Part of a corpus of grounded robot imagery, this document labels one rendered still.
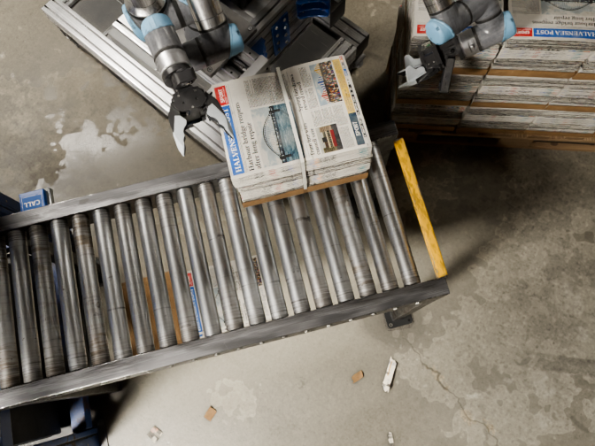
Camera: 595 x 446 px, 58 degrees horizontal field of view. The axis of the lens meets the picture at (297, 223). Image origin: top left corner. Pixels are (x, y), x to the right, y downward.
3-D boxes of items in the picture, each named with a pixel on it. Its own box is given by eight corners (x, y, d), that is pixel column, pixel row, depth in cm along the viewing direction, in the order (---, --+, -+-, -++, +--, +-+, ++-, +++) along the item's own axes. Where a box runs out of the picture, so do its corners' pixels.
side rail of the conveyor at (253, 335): (436, 282, 162) (444, 276, 150) (441, 299, 160) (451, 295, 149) (2, 393, 158) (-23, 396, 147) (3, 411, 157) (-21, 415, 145)
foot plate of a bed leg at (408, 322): (406, 293, 228) (407, 293, 227) (417, 326, 225) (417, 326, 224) (377, 301, 228) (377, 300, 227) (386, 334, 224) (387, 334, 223)
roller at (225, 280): (213, 182, 165) (210, 177, 160) (246, 332, 153) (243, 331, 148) (197, 186, 165) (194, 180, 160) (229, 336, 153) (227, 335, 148)
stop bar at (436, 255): (403, 139, 161) (404, 136, 159) (448, 276, 150) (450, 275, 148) (392, 142, 161) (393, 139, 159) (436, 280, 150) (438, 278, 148)
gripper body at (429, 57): (414, 46, 163) (453, 27, 158) (425, 70, 167) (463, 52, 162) (416, 54, 157) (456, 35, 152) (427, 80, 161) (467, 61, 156)
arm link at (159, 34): (174, 26, 131) (165, 4, 123) (190, 63, 129) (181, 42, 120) (145, 39, 131) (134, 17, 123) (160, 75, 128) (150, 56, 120)
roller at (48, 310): (49, 223, 164) (41, 219, 159) (69, 377, 152) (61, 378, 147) (33, 226, 164) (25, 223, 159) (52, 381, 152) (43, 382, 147)
